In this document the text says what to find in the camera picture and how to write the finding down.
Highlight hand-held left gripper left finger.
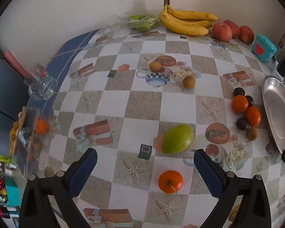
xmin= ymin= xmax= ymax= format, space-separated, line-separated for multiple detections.
xmin=19 ymin=148 xmax=98 ymax=228

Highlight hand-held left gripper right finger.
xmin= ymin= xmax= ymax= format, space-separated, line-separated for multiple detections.
xmin=193 ymin=149 xmax=272 ymax=228

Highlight tangerine with stem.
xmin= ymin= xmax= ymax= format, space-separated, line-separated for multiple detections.
xmin=246 ymin=106 xmax=262 ymax=127
xmin=158 ymin=170 xmax=183 ymax=193

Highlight green pear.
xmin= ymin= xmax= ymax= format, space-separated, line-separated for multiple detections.
xmin=161 ymin=124 xmax=194 ymax=154

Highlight round steel plate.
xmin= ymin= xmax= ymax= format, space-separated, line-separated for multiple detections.
xmin=262 ymin=75 xmax=285 ymax=155

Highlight small green fruits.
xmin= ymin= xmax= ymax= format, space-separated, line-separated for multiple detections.
xmin=129 ymin=15 xmax=157 ymax=32

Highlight clear plastic box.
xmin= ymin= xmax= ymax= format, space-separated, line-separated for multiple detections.
xmin=9 ymin=107 xmax=55 ymax=178

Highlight small tangerine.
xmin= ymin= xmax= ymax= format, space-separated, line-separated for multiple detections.
xmin=34 ymin=119 xmax=49 ymax=135

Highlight teal container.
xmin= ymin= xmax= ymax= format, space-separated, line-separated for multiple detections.
xmin=5 ymin=178 xmax=24 ymax=207

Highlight glass mug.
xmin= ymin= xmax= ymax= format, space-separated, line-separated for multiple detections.
xmin=23 ymin=63 xmax=58 ymax=101

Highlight teal toy box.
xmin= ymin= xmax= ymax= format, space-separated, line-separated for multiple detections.
xmin=251 ymin=34 xmax=277 ymax=63

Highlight blue striped cloth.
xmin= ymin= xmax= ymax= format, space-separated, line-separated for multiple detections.
xmin=26 ymin=28 xmax=102 ymax=114

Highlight pink tube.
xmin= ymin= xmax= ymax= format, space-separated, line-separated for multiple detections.
xmin=3 ymin=50 xmax=29 ymax=79

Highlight red apple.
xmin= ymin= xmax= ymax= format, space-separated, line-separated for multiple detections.
xmin=223 ymin=20 xmax=240 ymax=38
xmin=239 ymin=25 xmax=254 ymax=44

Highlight pale pink apple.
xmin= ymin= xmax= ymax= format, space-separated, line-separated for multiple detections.
xmin=212 ymin=23 xmax=233 ymax=41

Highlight yellow banana bunch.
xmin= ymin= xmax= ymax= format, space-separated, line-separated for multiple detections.
xmin=159 ymin=0 xmax=220 ymax=36

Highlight bag of green fruit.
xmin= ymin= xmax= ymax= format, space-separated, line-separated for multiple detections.
xmin=107 ymin=12 xmax=159 ymax=32

